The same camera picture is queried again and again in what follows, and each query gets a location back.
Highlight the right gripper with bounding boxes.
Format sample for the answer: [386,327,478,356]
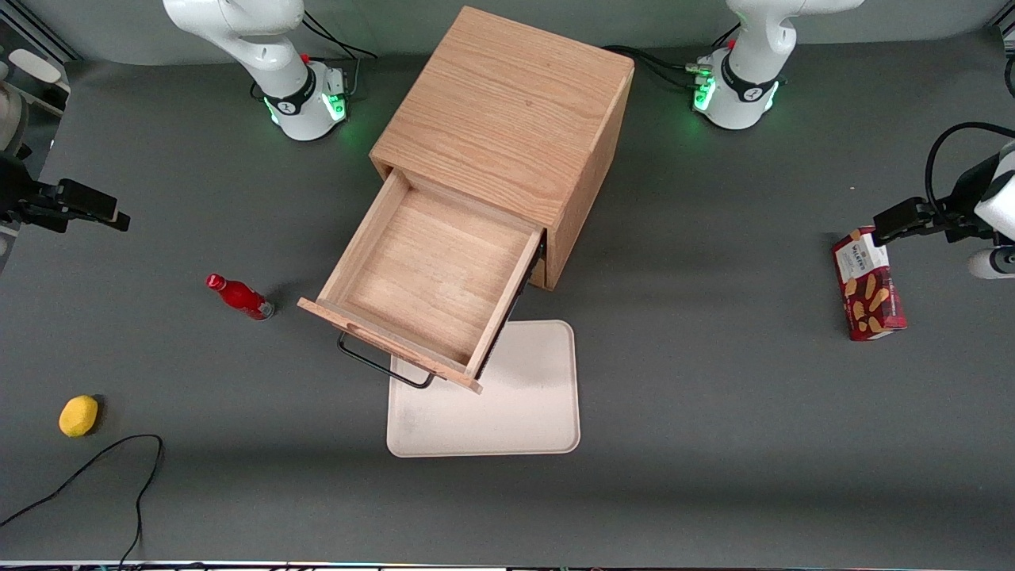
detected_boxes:
[0,155,132,234]

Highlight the white oval background object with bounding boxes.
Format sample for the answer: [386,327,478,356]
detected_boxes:
[8,49,64,84]

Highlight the grey background object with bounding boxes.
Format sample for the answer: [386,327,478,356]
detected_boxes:
[0,79,29,156]

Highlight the wooden drawer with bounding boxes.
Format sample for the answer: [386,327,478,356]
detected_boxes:
[297,171,548,395]

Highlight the yellow lemon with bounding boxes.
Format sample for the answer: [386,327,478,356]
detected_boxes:
[59,395,100,438]

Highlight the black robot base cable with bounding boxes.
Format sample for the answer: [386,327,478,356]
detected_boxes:
[603,22,744,90]
[301,8,378,100]

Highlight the red shortbread cookie box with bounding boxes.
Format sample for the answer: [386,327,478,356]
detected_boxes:
[831,226,907,342]

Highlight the thin black cable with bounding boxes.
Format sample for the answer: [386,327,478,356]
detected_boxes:
[0,434,165,568]

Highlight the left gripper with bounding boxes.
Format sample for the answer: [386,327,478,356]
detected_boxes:
[872,143,1015,246]

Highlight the wooden cabinet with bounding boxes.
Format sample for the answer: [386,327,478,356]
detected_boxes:
[370,6,635,292]

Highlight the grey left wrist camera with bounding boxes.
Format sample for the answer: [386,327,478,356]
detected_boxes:
[967,246,1015,280]

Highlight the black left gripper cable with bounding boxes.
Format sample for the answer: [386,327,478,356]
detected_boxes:
[924,121,1015,223]

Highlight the white rectangular tray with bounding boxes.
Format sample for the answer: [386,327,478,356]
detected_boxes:
[386,320,581,458]

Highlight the black metal drawer handle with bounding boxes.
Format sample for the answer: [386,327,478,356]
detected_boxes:
[337,331,436,390]

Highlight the red bottle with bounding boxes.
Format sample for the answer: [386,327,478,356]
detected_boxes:
[205,274,275,321]

